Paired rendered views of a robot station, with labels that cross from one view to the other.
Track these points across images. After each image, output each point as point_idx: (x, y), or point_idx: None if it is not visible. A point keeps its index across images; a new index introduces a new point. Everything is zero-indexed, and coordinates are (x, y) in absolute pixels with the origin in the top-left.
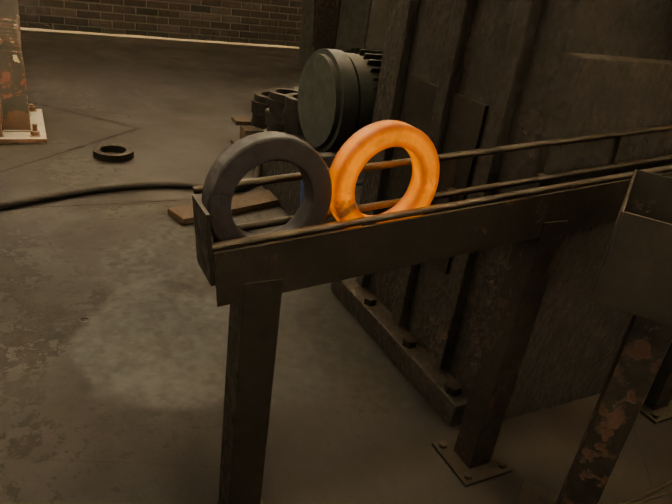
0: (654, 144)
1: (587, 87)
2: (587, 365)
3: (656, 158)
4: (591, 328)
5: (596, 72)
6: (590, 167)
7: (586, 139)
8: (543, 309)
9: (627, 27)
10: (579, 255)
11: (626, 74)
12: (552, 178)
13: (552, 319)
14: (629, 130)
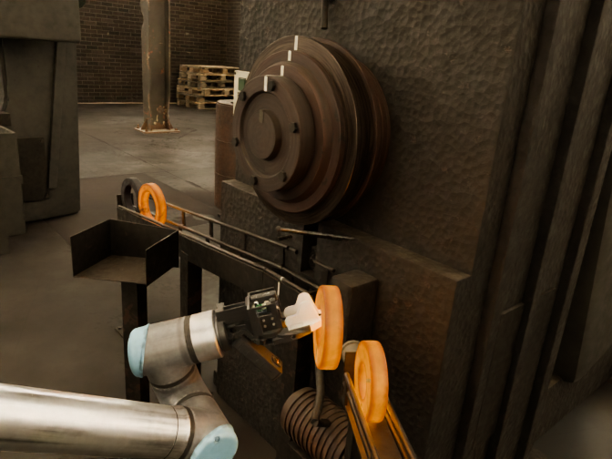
0: (265, 249)
1: (224, 197)
2: (267, 413)
3: (252, 255)
4: (261, 378)
5: (226, 189)
6: (235, 246)
7: (223, 225)
8: None
9: None
10: None
11: (239, 196)
12: (206, 238)
13: None
14: (243, 230)
